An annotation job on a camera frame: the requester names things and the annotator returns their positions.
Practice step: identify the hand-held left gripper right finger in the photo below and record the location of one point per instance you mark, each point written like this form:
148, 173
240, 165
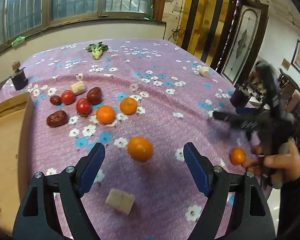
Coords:
196, 170

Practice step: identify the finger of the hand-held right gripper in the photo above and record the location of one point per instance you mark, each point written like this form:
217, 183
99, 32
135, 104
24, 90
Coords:
230, 120
247, 110

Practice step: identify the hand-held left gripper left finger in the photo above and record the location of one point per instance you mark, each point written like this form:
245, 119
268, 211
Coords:
92, 170

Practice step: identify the orange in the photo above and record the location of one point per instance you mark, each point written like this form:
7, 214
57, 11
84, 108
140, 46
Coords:
238, 156
128, 105
140, 148
105, 115

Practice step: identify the pale yam block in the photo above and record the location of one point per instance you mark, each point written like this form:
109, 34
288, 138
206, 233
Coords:
120, 201

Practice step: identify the large red date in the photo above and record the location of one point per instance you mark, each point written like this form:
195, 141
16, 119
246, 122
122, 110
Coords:
56, 118
94, 95

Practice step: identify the red tomato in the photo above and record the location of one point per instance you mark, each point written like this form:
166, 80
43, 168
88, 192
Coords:
67, 97
83, 106

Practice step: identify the cardboard box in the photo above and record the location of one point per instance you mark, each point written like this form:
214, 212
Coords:
5, 155

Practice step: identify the person's right forearm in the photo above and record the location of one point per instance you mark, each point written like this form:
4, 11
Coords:
297, 205

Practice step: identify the person's right hand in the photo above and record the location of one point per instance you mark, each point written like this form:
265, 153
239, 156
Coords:
290, 160

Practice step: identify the dark round pot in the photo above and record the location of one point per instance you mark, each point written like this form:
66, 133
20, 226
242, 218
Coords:
238, 97

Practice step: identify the dark wooden chair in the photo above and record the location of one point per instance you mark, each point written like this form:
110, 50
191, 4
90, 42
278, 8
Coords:
297, 97

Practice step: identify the purple floral tablecloth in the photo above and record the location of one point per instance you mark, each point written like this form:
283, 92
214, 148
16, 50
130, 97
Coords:
165, 92

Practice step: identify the glass panel door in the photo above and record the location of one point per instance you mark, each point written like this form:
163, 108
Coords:
245, 37

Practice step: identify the small red date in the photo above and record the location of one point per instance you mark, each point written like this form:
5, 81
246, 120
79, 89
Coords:
55, 100

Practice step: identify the golden striped panel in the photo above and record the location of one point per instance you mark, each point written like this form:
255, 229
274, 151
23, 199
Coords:
205, 17

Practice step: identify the black device with cork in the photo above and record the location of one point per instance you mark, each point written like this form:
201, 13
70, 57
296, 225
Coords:
19, 80

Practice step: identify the green leafy vegetable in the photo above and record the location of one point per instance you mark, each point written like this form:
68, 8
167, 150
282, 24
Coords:
97, 50

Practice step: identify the green bottle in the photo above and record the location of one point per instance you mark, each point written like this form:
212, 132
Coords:
151, 12

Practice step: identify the green cloth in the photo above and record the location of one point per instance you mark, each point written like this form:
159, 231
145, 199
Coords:
18, 41

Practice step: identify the wooden framed window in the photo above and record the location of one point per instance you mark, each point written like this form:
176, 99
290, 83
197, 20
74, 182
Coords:
75, 0

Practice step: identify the small wall plaque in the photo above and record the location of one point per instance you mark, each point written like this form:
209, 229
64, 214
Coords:
286, 64

